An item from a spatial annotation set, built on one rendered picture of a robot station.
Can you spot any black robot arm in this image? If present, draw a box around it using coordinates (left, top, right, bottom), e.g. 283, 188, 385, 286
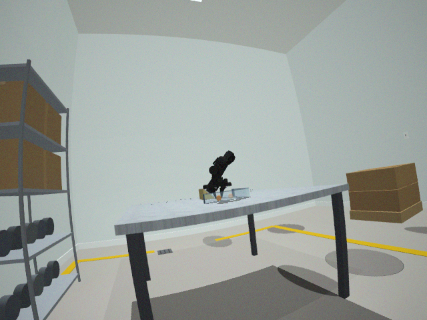
209, 151, 236, 191

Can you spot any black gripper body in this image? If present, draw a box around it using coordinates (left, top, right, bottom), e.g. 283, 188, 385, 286
203, 175, 232, 189

